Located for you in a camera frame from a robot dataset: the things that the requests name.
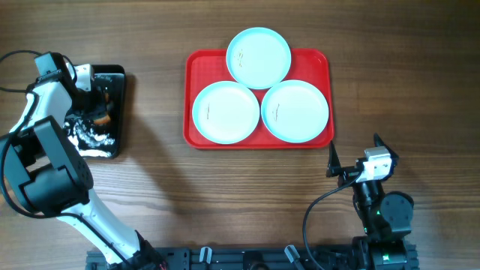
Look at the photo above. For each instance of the light blue plate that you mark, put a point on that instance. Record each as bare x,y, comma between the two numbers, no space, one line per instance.
226,112
258,58
294,111

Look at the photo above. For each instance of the green and orange sponge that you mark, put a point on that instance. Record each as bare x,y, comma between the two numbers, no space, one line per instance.
101,115

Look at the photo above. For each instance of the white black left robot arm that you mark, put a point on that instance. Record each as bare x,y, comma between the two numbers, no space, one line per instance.
43,176

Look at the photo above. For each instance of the black water tray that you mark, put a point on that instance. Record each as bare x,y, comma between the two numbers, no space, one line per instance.
101,141

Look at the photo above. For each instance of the red serving tray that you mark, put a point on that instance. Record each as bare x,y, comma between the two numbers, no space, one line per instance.
207,66

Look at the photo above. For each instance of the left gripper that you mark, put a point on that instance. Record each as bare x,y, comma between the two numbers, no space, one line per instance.
97,104

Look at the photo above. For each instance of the light blue plate back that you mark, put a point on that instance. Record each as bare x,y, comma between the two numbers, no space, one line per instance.
258,58

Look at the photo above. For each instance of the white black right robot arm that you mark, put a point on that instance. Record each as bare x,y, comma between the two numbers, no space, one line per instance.
386,217

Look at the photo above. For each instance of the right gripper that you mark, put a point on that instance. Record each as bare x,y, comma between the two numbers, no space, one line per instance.
334,168

